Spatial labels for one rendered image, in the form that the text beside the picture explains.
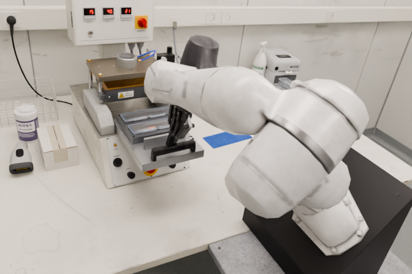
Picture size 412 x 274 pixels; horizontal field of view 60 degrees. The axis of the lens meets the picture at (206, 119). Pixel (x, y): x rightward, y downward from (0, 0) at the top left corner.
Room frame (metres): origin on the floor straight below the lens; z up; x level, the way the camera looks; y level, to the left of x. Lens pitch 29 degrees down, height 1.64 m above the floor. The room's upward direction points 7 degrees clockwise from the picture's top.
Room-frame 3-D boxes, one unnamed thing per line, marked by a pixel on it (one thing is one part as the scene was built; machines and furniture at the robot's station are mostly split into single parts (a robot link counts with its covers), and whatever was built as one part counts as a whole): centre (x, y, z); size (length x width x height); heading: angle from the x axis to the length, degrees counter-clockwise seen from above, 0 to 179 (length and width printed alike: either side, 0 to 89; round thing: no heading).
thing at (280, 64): (2.15, -0.40, 0.88); 0.25 x 0.20 x 0.17; 23
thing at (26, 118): (1.25, 0.73, 0.83); 0.09 x 0.09 x 0.15
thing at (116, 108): (1.34, 0.35, 0.93); 0.46 x 0.35 x 0.01; 33
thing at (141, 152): (1.06, 0.17, 0.97); 0.30 x 0.22 x 0.08; 33
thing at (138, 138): (1.10, 0.19, 0.98); 0.20 x 0.17 x 0.03; 123
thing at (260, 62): (2.08, -0.28, 0.92); 0.09 x 0.08 x 0.25; 154
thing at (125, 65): (1.35, 0.33, 1.08); 0.31 x 0.24 x 0.13; 123
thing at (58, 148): (1.16, 0.57, 0.80); 0.19 x 0.13 x 0.09; 29
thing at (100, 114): (1.18, 0.41, 0.97); 0.25 x 0.05 x 0.07; 33
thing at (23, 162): (1.09, 0.69, 0.79); 0.20 x 0.08 x 0.08; 29
